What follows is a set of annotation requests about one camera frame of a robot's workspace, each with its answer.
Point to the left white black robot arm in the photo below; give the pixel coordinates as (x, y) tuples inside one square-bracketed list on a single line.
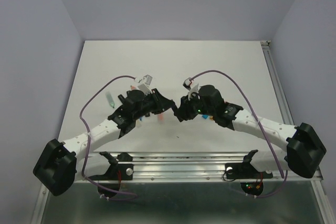
[(62, 163)]

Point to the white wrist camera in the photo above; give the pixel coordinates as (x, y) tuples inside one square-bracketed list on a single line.
[(143, 83), (192, 88)]

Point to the yellow clear highlighter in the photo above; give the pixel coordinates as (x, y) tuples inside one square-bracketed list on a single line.
[(138, 124)]

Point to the purple cap black highlighter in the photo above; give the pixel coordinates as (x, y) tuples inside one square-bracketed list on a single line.
[(175, 110)]

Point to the aluminium right side rail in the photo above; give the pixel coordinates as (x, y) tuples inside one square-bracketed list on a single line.
[(280, 95)]

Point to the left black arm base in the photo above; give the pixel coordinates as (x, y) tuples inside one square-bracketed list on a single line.
[(113, 170)]

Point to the orange black highlighter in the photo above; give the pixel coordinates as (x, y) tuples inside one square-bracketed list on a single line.
[(121, 98)]

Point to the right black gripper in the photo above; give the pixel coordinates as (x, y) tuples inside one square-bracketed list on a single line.
[(185, 111)]

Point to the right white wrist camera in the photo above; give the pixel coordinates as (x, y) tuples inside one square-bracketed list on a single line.
[(192, 88)]

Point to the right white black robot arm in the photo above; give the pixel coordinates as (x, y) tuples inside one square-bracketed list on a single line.
[(300, 150)]

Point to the peach clear highlighter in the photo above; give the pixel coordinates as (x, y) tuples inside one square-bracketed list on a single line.
[(160, 118)]

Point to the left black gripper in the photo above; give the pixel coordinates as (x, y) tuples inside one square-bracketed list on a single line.
[(161, 103)]

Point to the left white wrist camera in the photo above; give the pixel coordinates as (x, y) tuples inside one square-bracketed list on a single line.
[(143, 83)]

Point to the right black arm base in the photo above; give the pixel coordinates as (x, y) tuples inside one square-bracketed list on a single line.
[(245, 170)]

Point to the aluminium front rail frame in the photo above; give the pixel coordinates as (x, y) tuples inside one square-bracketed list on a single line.
[(190, 167)]

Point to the mint green clear highlighter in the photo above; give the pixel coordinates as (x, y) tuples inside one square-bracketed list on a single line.
[(110, 99)]

